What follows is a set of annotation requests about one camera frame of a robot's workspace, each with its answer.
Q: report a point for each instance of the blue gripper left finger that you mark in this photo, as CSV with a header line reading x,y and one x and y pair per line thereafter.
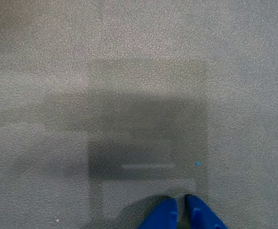
x,y
167,215

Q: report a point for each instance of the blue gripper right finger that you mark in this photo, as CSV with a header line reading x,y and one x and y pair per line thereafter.
x,y
198,214

